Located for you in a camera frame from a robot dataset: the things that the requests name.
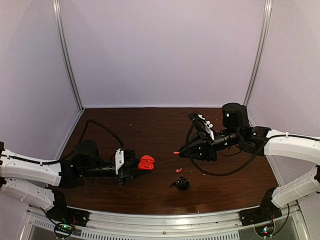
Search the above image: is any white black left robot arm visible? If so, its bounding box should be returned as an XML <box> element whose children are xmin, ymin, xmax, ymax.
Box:
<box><xmin>0</xmin><ymin>140</ymin><xmax>155</xmax><ymax>222</ymax></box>

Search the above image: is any small black clip object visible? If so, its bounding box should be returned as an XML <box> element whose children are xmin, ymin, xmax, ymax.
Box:
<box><xmin>169</xmin><ymin>176</ymin><xmax>190</xmax><ymax>191</ymax></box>

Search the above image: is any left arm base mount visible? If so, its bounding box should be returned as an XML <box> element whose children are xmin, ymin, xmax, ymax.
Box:
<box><xmin>44</xmin><ymin>190</ymin><xmax>90</xmax><ymax>239</ymax></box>

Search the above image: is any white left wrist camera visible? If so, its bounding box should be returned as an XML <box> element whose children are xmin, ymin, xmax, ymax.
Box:
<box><xmin>114</xmin><ymin>148</ymin><xmax>125</xmax><ymax>175</ymax></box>

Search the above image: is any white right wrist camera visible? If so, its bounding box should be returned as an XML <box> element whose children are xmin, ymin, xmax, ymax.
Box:
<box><xmin>197</xmin><ymin>114</ymin><xmax>215</xmax><ymax>141</ymax></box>

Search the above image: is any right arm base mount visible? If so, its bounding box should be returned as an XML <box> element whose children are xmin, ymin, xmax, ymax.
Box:
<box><xmin>239</xmin><ymin>188</ymin><xmax>282</xmax><ymax>238</ymax></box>

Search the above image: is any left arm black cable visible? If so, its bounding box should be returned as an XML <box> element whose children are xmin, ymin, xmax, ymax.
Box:
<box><xmin>54</xmin><ymin>119</ymin><xmax>125</xmax><ymax>163</ymax></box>

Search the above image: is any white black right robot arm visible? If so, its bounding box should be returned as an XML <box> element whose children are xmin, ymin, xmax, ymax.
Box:
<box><xmin>176</xmin><ymin>102</ymin><xmax>320</xmax><ymax>221</ymax></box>

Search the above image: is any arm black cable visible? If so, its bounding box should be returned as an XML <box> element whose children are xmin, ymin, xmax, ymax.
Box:
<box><xmin>54</xmin><ymin>119</ymin><xmax>125</xmax><ymax>163</ymax></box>
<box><xmin>185</xmin><ymin>124</ymin><xmax>258</xmax><ymax>176</ymax></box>

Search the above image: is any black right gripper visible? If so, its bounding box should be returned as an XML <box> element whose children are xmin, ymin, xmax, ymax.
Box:
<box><xmin>177</xmin><ymin>128</ymin><xmax>241</xmax><ymax>163</ymax></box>

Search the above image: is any left aluminium corner post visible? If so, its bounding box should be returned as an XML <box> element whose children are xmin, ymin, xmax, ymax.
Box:
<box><xmin>52</xmin><ymin>0</ymin><xmax>84</xmax><ymax>112</ymax></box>

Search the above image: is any aluminium front rail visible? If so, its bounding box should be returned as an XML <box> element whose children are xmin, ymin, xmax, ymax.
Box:
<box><xmin>17</xmin><ymin>202</ymin><xmax>311</xmax><ymax>240</ymax></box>

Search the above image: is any orange earbud charging case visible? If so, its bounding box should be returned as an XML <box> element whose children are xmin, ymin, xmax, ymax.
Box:
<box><xmin>138</xmin><ymin>155</ymin><xmax>156</xmax><ymax>171</ymax></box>

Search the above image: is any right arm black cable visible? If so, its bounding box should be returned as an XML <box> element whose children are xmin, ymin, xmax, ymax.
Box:
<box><xmin>185</xmin><ymin>124</ymin><xmax>258</xmax><ymax>176</ymax></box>

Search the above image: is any aluminium corner post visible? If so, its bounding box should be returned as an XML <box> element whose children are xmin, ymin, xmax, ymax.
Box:
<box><xmin>241</xmin><ymin>0</ymin><xmax>273</xmax><ymax>112</ymax></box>
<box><xmin>52</xmin><ymin>0</ymin><xmax>84</xmax><ymax>112</ymax></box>

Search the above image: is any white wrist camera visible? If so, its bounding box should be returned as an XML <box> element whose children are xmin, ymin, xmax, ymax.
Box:
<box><xmin>114</xmin><ymin>148</ymin><xmax>125</xmax><ymax>175</ymax></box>
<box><xmin>197</xmin><ymin>114</ymin><xmax>215</xmax><ymax>141</ymax></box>

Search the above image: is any right aluminium corner post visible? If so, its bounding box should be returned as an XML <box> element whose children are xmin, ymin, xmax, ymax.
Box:
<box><xmin>241</xmin><ymin>0</ymin><xmax>273</xmax><ymax>112</ymax></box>

